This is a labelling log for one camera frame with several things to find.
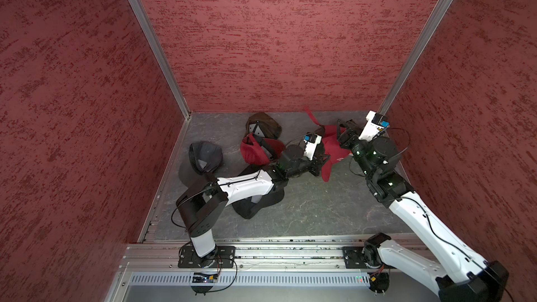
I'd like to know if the red cap with white logo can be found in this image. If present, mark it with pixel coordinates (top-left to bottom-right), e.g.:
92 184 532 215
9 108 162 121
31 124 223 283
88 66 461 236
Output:
304 106 351 182

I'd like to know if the left corner aluminium profile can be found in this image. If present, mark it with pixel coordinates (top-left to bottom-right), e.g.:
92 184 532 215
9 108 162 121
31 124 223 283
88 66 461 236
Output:
127 0 192 121

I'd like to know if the dark brown cap back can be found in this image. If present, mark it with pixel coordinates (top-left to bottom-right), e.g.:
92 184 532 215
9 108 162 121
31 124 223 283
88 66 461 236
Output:
246 113 282 139

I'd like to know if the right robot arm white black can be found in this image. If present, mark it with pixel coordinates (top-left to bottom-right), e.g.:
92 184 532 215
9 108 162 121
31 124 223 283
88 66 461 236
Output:
336 120 509 301

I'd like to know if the black cap front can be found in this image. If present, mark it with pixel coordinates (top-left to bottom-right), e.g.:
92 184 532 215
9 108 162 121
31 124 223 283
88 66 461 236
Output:
232 165 288 220

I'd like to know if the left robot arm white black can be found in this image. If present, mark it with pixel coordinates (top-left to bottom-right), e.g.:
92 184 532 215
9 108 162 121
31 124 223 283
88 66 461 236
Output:
176 144 329 258

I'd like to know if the aluminium rail frame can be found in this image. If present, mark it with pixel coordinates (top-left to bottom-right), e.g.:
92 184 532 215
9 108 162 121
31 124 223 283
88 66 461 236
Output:
104 234 475 302

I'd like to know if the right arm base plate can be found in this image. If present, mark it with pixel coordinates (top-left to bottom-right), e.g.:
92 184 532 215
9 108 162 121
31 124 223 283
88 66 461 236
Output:
342 247 382 269

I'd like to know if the corner aluminium profile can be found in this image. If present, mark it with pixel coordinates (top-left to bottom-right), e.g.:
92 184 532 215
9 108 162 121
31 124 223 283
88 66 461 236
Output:
378 0 454 115
127 0 192 121

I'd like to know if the dark grey cap left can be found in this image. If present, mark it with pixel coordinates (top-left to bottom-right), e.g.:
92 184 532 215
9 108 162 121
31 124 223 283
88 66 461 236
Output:
178 141 224 187

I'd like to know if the right corner aluminium profile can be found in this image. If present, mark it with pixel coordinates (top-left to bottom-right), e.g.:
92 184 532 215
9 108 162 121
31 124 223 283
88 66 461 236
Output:
378 0 454 115

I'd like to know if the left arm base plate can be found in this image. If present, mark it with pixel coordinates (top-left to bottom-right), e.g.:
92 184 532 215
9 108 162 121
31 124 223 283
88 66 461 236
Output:
178 245 236 269

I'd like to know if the red cap back left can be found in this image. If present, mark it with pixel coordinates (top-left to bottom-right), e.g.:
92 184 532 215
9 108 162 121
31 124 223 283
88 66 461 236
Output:
240 134 285 166

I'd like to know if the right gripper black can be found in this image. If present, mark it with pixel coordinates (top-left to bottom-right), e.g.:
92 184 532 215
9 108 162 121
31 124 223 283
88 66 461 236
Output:
335 118 377 177

